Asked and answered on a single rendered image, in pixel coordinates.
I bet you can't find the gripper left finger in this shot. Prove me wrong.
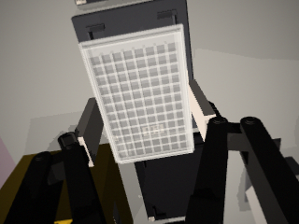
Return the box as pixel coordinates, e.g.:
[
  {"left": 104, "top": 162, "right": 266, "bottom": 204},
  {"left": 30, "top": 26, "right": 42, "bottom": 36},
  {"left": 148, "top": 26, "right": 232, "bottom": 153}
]
[{"left": 4, "top": 97, "right": 107, "bottom": 224}]

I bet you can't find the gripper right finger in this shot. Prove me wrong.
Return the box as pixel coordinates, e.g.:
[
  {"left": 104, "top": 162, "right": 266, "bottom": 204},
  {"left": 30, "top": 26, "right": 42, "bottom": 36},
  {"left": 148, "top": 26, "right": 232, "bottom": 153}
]
[{"left": 184, "top": 79, "right": 299, "bottom": 224}]

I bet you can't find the yellow open-top bin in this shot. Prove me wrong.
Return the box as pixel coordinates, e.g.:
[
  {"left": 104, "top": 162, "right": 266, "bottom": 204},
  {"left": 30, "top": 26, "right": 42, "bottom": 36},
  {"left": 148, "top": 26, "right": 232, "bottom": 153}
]
[{"left": 0, "top": 143, "right": 134, "bottom": 224}]

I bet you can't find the dark grey bench mat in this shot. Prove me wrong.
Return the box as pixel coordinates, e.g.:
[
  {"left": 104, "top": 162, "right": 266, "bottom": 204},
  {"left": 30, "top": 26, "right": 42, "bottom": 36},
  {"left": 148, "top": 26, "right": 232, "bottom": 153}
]
[{"left": 0, "top": 0, "right": 299, "bottom": 224}]

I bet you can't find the clear assay plate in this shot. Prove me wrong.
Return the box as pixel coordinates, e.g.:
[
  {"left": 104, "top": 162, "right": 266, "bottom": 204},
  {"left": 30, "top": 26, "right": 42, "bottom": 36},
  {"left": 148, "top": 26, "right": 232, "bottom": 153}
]
[{"left": 78, "top": 23, "right": 194, "bottom": 164}]

